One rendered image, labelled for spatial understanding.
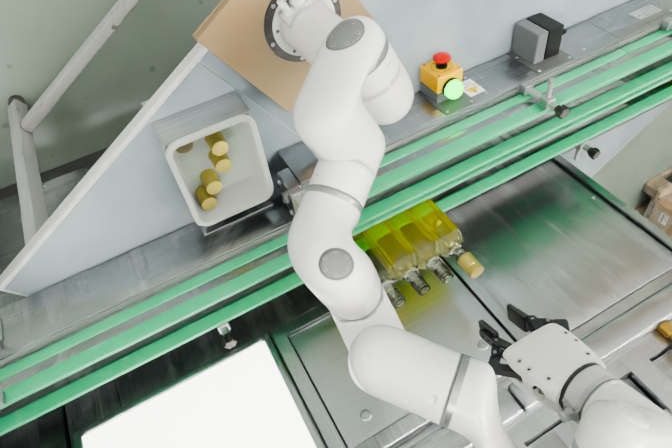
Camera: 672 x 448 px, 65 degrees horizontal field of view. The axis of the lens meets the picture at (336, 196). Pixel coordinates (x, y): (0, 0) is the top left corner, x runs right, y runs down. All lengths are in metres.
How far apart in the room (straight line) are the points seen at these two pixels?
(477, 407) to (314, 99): 0.41
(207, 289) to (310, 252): 0.50
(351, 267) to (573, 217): 0.92
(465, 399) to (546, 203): 0.93
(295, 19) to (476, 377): 0.64
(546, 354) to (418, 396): 0.23
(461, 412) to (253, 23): 0.71
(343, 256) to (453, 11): 0.76
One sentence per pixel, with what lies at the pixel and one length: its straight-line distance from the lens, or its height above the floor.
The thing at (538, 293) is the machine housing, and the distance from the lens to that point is 1.31.
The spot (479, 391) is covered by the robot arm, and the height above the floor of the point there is 1.46.
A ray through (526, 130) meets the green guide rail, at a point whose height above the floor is 0.93.
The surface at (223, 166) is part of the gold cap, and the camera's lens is 1.06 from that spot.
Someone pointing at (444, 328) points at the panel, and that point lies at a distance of 1.19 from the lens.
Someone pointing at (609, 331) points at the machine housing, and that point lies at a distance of 1.26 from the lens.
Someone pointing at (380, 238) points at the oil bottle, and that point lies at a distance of 1.13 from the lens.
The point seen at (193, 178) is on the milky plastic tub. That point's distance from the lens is 1.12.
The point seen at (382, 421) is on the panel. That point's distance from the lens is 1.10.
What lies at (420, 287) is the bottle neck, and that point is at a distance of 1.07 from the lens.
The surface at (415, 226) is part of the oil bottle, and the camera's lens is 1.15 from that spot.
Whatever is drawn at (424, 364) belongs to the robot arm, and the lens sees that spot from 0.63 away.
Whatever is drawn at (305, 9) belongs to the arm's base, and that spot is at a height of 0.82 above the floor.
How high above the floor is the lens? 1.63
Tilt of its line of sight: 40 degrees down
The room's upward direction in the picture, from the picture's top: 142 degrees clockwise
